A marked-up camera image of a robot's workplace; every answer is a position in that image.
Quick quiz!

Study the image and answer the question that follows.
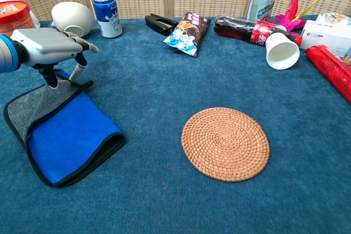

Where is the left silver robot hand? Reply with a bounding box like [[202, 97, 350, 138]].
[[10, 27, 100, 89]]

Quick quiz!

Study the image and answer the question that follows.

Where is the grey blue cleaning cloth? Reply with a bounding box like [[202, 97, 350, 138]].
[[3, 70, 126, 188]]

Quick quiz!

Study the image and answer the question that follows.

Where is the white ceramic bowl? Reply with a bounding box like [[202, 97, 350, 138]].
[[51, 1, 96, 38]]

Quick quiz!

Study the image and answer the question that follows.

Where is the orange instant noodle tub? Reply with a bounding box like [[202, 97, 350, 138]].
[[0, 0, 36, 37]]

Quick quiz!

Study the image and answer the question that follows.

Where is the blue and white drink can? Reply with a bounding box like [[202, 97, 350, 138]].
[[93, 0, 123, 39]]

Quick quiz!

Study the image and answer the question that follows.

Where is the black stapler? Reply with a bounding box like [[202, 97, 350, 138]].
[[144, 14, 179, 37]]

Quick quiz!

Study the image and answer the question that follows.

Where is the dark chocolate snack bag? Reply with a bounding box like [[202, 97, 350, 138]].
[[162, 12, 212, 58]]

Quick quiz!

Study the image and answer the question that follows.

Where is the cola bottle with red label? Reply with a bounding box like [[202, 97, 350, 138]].
[[213, 16, 304, 47]]

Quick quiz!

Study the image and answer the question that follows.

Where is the blue table cloth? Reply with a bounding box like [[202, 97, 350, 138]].
[[0, 14, 351, 234]]

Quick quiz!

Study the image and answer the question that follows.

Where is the round woven rattan coaster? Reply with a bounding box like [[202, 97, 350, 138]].
[[181, 107, 271, 182]]

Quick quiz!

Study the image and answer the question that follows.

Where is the green and white lidded cup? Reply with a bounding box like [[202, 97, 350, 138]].
[[247, 0, 278, 22]]

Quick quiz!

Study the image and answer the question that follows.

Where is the white paper cup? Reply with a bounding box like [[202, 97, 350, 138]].
[[265, 32, 301, 70]]

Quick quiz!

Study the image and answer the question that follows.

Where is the pink red feather shuttlecock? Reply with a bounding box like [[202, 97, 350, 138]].
[[274, 0, 324, 33]]

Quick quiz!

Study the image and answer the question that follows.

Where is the white carton box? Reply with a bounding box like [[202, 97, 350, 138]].
[[298, 20, 351, 58]]

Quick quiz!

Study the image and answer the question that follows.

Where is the red biscuit packet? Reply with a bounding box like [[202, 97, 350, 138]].
[[305, 44, 351, 105]]

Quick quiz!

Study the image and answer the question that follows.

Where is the white snack packet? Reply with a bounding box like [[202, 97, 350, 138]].
[[315, 12, 351, 26]]

